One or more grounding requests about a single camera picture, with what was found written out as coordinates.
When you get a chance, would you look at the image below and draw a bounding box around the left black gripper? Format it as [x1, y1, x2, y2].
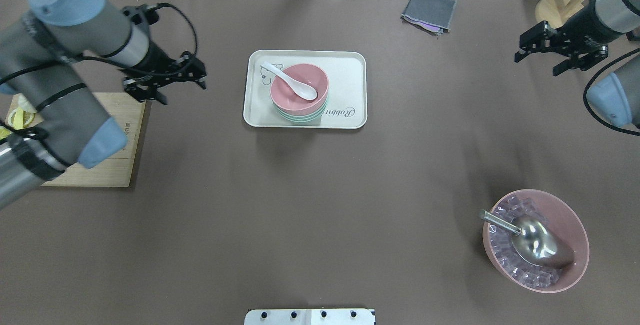
[121, 5, 208, 106]

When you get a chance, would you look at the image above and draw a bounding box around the green bowl stack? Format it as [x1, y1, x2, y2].
[273, 99, 329, 123]

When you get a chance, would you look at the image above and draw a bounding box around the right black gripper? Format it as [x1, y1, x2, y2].
[514, 12, 610, 77]

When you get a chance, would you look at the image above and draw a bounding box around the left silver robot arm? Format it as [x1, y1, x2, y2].
[0, 0, 207, 208]

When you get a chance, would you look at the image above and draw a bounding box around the white steamed bun toy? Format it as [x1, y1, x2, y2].
[17, 94, 38, 115]

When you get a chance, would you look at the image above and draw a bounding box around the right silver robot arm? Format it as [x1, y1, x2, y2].
[514, 0, 640, 136]

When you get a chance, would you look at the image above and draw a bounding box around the cream serving tray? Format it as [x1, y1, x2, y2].
[243, 49, 368, 130]

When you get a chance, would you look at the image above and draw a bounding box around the large pink ice bowl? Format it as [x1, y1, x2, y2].
[482, 189, 590, 295]

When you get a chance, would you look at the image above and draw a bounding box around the grey folded cloth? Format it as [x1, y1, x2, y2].
[401, 0, 458, 36]

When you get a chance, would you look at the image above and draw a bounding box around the wooden cutting board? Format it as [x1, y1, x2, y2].
[0, 92, 148, 189]

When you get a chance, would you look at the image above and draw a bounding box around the small pink bowl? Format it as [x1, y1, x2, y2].
[270, 63, 330, 118]

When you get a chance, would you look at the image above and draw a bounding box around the metal ice scoop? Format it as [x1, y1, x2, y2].
[478, 209, 575, 270]

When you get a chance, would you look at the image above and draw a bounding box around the white ceramic spoon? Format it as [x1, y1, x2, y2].
[260, 61, 318, 101]

